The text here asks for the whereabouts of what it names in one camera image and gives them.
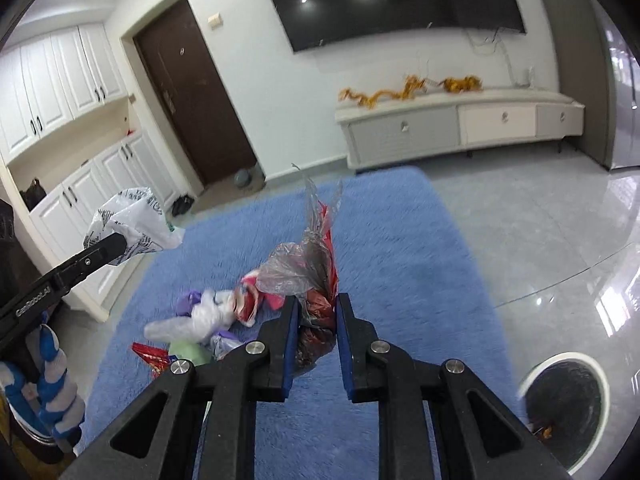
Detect grey and white television console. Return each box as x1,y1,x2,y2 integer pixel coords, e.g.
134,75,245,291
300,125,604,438
334,87,586,175

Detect white-rimmed bin with black liner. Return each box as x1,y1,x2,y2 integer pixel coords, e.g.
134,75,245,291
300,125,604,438
517,352,612,476

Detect crinkled clear plastic wrapper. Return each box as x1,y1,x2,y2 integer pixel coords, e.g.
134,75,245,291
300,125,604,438
257,162,345,297

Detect pale green wrapper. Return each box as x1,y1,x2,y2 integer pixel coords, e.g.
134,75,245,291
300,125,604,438
167,340,214,367

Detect large black wall television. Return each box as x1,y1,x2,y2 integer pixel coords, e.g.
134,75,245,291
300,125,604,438
252,0,529,53

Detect white printed plastic bag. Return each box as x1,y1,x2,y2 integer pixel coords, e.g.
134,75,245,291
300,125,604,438
82,187,186,267

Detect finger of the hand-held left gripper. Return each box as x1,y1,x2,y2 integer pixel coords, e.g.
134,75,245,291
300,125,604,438
49,232,130,294

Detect shiny red foil wrapper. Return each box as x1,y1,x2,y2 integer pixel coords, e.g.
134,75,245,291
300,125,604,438
131,342,174,379

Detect white cables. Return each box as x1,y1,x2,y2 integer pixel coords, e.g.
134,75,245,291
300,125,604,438
465,27,517,82

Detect dark handbag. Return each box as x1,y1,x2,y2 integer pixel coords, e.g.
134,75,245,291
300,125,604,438
20,177,47,211

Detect blue fluffy rug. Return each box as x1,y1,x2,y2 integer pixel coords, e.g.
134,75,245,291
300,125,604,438
77,166,531,480

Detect grey refrigerator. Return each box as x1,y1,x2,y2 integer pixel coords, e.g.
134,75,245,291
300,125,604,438
597,5,640,171

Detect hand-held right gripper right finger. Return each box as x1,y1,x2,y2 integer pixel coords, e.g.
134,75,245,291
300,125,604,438
336,292,575,480

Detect white base cabinets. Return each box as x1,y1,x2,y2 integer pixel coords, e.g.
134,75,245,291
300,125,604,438
27,127,177,324

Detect dark red snack bag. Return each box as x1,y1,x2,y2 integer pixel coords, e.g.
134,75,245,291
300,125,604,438
294,201,344,378

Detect red and white wrapper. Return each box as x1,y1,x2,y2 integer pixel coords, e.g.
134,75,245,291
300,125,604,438
235,270,287,329

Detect small clear plastic bag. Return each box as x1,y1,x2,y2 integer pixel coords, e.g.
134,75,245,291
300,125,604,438
210,330,244,361

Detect purple wrapper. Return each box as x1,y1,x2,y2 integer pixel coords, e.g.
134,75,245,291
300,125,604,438
176,290,204,317

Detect short golden dragon ornament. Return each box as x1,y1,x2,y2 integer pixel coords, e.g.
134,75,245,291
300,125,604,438
439,75,484,95

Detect dark brown door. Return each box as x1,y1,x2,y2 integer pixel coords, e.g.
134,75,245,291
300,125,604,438
132,0,259,189

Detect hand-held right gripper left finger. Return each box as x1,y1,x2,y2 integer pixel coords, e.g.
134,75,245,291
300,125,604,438
61,294,301,480

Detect long golden dragon ornament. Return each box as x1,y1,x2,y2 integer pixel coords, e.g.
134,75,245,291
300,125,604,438
339,74,432,109

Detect white wall cabinets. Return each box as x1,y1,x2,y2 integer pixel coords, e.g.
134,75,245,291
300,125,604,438
0,22,129,162

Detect white translucent plastic bag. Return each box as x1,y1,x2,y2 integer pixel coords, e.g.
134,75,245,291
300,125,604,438
144,290,239,344

